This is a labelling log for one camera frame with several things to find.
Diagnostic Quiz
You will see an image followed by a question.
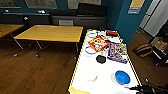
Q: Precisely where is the dark grey sofa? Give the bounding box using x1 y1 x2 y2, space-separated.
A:
49 3 108 30

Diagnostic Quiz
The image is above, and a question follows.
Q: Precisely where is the white paper sheet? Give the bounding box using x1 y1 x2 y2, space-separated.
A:
58 19 74 27

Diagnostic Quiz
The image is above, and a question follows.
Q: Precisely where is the blue bowl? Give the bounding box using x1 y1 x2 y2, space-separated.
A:
114 69 132 86

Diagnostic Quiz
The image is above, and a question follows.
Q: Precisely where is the red yellow game box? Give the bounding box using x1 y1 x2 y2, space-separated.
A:
87 35 111 53

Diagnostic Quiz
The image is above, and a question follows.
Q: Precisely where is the red bowl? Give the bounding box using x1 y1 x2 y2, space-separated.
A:
105 30 120 37

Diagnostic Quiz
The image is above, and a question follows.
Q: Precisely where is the dark framed window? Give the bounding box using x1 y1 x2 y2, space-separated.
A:
0 0 22 9
23 0 58 10
67 0 103 10

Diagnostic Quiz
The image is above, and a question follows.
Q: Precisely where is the yellow wall sign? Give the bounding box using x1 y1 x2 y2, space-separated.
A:
128 0 147 15

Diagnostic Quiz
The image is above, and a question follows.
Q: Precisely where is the black round puck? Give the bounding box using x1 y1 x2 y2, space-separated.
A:
95 54 107 64

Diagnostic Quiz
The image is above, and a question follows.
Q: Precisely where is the long dark sofa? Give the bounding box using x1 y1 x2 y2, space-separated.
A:
0 13 51 28

